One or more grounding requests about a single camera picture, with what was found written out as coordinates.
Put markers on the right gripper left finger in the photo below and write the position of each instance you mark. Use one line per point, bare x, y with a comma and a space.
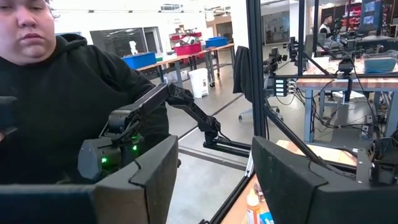
149, 186

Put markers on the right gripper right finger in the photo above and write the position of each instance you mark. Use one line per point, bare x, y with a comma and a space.
295, 193

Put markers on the blue Rice Krispies box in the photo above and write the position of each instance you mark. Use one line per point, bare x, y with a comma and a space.
266, 218

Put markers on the white trash bin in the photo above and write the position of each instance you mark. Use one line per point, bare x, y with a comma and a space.
199, 82

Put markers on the wooden workstation table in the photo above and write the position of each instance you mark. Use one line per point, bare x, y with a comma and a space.
335, 82

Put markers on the wooden work table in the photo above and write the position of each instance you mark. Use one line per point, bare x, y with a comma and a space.
168, 62

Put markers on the blue storage bin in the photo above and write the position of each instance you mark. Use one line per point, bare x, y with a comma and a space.
140, 59
216, 42

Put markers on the person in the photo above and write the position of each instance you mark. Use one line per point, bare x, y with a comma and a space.
62, 93
326, 26

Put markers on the black hanging jacket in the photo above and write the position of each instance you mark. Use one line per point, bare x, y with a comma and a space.
242, 73

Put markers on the red storage bin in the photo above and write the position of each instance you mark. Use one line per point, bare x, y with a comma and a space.
188, 49

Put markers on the blue plastic tub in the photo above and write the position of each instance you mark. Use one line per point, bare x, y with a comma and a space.
380, 63

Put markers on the silver metal bracket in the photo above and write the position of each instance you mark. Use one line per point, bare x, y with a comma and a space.
249, 165

